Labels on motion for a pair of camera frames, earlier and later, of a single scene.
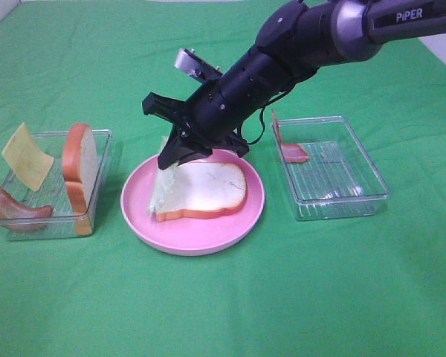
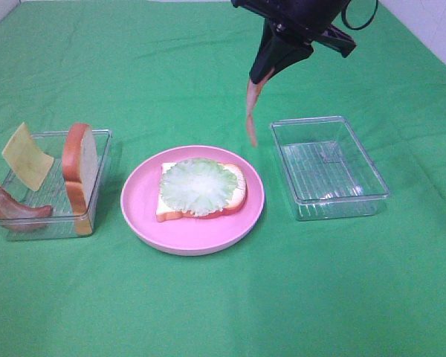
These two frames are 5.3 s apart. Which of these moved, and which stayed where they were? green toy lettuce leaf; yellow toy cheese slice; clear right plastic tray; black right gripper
Moved: green toy lettuce leaf; black right gripper
Stayed: clear right plastic tray; yellow toy cheese slice
